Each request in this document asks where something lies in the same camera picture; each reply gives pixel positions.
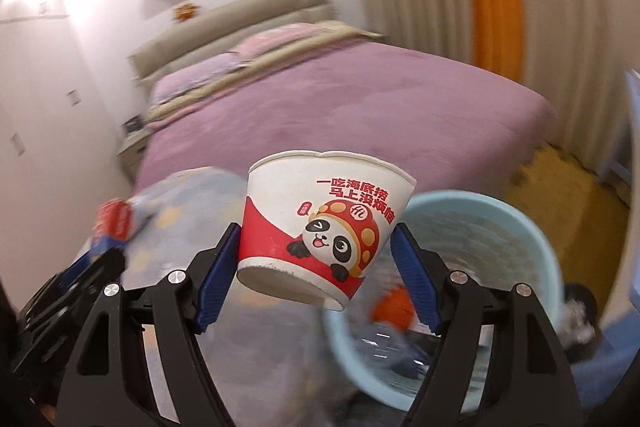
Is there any orange plastic bag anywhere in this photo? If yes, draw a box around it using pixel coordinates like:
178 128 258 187
371 285 417 333

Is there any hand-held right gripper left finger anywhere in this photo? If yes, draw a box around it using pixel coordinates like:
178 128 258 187
55 222 243 427

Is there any white wardrobe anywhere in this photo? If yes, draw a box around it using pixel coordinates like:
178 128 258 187
0 0 136 288

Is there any bed with purple blanket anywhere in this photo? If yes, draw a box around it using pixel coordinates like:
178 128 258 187
135 42 558 208

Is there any light blue plastic basket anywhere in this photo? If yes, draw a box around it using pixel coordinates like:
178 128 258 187
320 189 566 413

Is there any purple pillow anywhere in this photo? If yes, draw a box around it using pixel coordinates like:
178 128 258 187
150 52 246 105

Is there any clear plastic bottle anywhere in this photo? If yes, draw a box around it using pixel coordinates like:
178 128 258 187
345 324 441 373

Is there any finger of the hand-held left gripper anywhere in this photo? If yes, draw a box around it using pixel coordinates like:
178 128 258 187
60 234 128 289

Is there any beige quilt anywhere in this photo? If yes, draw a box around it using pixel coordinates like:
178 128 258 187
145 19 386 128

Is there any beige padded headboard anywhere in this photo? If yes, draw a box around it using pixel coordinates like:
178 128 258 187
129 0 335 80

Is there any pink pillow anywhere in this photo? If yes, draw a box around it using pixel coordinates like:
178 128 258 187
235 23 328 62

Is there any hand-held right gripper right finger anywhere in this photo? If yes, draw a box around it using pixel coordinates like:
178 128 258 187
390 223 583 427

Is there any grey nightstand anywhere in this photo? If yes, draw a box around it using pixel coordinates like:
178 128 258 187
117 129 151 180

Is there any panda print paper cup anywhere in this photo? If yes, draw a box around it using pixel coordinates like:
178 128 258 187
236 149 417 312

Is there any dark patterned cloth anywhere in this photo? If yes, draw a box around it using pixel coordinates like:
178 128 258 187
562 284 598 360

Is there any blue plastic chair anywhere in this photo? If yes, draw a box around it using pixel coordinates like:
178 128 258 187
570 322 636 413

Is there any red brown snack packet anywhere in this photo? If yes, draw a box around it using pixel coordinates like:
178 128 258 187
95 198 151 242

